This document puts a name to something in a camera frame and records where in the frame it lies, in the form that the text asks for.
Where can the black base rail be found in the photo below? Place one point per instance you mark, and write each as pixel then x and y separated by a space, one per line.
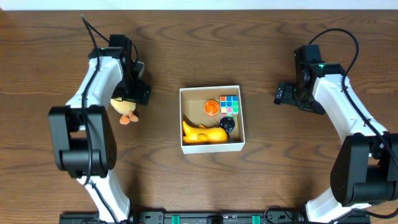
pixel 271 215

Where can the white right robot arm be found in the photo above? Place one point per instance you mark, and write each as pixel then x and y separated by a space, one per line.
pixel 365 170

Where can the colourful puzzle cube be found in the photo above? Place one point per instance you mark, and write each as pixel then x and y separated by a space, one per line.
pixel 229 106

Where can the orange plastic duck toy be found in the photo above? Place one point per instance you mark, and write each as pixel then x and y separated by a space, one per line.
pixel 203 135

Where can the plush yellow duck toy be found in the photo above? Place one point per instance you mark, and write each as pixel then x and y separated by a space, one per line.
pixel 126 109

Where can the black round wheel toy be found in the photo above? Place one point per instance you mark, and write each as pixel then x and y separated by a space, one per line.
pixel 227 123

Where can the orange round wheel toy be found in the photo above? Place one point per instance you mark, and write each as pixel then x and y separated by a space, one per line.
pixel 211 108

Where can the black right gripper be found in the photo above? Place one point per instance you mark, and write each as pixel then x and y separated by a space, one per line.
pixel 285 94

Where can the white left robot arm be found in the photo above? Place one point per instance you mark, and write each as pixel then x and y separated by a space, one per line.
pixel 83 141

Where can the white cardboard box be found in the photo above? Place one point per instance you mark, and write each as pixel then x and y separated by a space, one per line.
pixel 192 102

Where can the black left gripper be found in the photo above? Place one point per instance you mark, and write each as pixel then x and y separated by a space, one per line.
pixel 141 93

